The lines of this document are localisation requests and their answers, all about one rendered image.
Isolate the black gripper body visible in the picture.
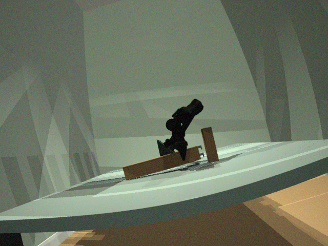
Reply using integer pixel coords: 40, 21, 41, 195
172, 130, 188, 149

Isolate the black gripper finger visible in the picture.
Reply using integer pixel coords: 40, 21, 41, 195
176, 147, 187, 161

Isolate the wooden board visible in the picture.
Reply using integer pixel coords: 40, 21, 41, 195
122, 145, 204, 180

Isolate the brown wooden post with slot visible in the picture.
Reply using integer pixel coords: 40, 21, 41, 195
201, 127, 219, 162

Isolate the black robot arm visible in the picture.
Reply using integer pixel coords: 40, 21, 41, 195
163, 99, 204, 151

